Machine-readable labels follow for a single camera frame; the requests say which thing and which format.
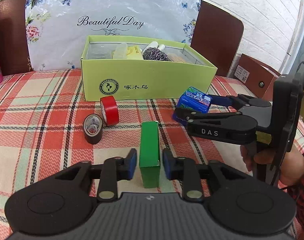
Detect floral Beautiful Day pillow bag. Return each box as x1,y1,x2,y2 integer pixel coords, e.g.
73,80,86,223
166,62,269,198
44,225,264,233
25,0,201,71

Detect lime green cardboard box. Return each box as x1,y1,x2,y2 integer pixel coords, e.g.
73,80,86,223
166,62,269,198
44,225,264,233
81,35,217,101

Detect clear bag of toothpicks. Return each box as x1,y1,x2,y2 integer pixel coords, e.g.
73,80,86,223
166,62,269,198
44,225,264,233
167,53,187,63

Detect black tape roll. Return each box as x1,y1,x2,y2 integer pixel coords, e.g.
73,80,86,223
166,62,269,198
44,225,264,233
83,114,103,145

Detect person's right hand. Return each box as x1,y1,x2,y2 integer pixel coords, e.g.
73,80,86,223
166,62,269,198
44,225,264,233
240,143,304,186

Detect blue mint gum box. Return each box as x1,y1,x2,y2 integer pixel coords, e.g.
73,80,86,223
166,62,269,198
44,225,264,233
172,86,212,126

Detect red tape roll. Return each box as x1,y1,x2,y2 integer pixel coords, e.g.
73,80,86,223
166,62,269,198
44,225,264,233
100,96,119,126

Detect clear plastic tube case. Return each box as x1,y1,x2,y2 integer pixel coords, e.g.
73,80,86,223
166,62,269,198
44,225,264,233
113,42,128,59

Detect steel wool scrubber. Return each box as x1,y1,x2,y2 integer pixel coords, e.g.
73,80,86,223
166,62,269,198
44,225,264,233
142,47,170,61

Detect white rubber glove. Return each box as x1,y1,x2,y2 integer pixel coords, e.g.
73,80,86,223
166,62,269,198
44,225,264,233
144,41,165,51

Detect yellow white medicine box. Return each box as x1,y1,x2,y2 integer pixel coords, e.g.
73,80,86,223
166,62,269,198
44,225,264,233
112,45,143,60

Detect brown cardboard shoe box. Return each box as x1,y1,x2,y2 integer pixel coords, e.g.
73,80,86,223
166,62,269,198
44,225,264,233
234,54,281,101

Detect green narrow carton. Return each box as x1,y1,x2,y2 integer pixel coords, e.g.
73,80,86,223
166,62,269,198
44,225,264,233
139,121,161,189

